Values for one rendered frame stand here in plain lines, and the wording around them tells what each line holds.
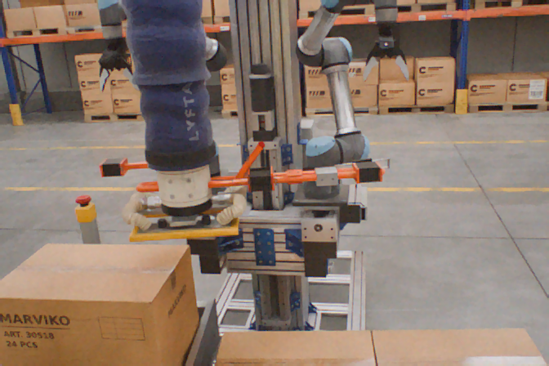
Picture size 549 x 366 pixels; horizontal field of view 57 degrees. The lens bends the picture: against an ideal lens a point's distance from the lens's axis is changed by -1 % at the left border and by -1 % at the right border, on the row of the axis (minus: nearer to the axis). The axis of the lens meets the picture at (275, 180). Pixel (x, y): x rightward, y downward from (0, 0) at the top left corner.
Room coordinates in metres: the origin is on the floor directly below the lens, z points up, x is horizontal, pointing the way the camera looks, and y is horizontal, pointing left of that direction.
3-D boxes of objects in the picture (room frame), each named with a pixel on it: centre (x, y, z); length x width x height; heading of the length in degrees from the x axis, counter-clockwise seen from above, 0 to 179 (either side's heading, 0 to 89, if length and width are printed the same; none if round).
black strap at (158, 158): (1.58, 0.30, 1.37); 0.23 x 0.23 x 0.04
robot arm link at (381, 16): (1.79, -0.40, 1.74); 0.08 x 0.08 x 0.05
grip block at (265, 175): (1.58, 0.05, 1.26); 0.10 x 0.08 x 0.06; 1
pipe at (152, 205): (1.57, 0.30, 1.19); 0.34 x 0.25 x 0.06; 91
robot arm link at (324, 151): (2.01, -0.20, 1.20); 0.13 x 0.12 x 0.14; 109
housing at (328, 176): (1.58, -0.17, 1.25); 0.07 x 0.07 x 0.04; 1
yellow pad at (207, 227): (1.48, 0.30, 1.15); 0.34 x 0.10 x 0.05; 91
